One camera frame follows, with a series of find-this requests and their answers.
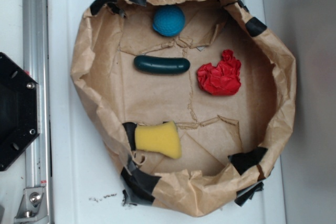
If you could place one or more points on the brown paper bag bin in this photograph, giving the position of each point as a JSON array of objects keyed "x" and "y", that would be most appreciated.
[{"x": 230, "y": 143}]

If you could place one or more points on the crumpled red paper ball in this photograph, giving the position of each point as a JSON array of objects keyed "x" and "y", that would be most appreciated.
[{"x": 222, "y": 79}]

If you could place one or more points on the dark green plastic pickle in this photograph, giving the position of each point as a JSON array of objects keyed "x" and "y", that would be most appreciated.
[{"x": 159, "y": 65}]

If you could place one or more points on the aluminium extrusion rail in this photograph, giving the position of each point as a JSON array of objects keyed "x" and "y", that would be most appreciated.
[{"x": 35, "y": 56}]

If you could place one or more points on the yellow sponge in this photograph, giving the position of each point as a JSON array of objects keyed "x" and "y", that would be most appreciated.
[{"x": 163, "y": 139}]

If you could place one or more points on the blue dimpled ball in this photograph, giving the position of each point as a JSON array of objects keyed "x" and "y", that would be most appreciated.
[{"x": 169, "y": 20}]

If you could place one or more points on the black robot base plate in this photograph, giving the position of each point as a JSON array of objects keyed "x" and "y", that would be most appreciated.
[{"x": 19, "y": 111}]

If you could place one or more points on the metal corner bracket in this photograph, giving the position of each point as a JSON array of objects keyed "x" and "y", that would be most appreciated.
[{"x": 33, "y": 206}]

